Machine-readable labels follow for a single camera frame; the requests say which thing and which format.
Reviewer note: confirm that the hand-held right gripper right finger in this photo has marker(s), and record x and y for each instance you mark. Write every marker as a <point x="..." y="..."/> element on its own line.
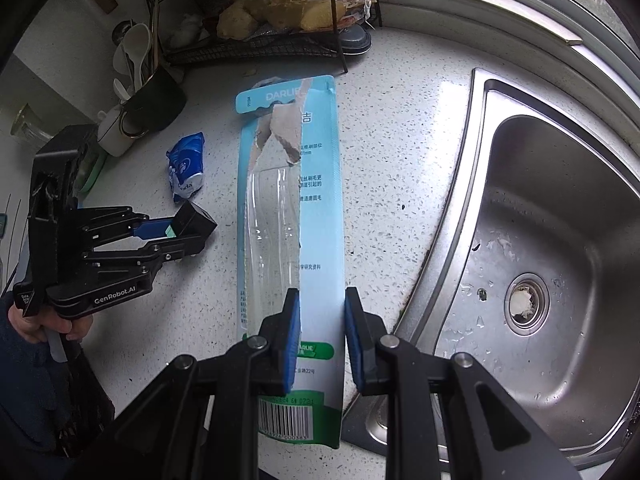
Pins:
<point x="352" y="340"/>

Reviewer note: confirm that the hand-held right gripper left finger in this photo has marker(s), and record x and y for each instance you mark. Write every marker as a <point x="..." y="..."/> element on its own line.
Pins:
<point x="292" y="340"/>

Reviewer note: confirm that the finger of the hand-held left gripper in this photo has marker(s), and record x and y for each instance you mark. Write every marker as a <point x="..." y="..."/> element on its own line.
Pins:
<point x="155" y="227"/>
<point x="145" y="255"/>

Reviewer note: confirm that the small black box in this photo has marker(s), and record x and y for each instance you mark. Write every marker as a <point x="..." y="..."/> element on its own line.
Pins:
<point x="195" y="225"/>

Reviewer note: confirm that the blue toothbrush card package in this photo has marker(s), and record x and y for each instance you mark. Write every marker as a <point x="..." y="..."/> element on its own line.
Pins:
<point x="320" y="185"/>

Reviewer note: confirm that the person's left forearm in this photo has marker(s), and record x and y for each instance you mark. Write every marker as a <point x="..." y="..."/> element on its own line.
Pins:
<point x="25" y="385"/>

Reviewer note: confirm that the person's left hand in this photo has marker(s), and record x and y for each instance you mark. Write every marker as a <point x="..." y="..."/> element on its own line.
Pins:
<point x="35" y="327"/>

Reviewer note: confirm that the blue foil wrapper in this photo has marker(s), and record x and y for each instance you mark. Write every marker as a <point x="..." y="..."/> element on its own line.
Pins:
<point x="186" y="165"/>

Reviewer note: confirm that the green tray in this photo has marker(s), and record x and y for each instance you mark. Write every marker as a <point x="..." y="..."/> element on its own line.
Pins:
<point x="97" y="167"/>

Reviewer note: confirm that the white lidded sugar pot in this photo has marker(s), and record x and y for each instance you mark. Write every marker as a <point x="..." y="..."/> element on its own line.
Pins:
<point x="112" y="140"/>

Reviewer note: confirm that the glass jar yellow lid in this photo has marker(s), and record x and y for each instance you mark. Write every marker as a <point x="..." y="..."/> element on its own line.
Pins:
<point x="30" y="127"/>

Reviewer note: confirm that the dark utensil cup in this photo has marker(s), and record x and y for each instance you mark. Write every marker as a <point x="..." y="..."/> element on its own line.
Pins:
<point x="157" y="100"/>

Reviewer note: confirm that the white rice paddle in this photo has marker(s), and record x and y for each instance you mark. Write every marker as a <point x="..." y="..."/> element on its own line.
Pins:
<point x="139" y="42"/>

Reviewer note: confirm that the steel ladle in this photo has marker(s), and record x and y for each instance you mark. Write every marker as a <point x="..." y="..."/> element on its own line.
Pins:
<point x="121" y="31"/>

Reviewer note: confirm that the small ginger root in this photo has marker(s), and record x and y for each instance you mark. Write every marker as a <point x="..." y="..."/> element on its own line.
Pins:
<point x="237" y="20"/>

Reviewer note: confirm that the stainless steel sink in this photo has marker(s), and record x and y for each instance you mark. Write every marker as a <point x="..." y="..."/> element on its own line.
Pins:
<point x="550" y="210"/>

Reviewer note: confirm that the large ginger root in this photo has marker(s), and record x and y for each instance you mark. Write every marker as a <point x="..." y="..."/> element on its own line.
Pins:
<point x="290" y="7"/>

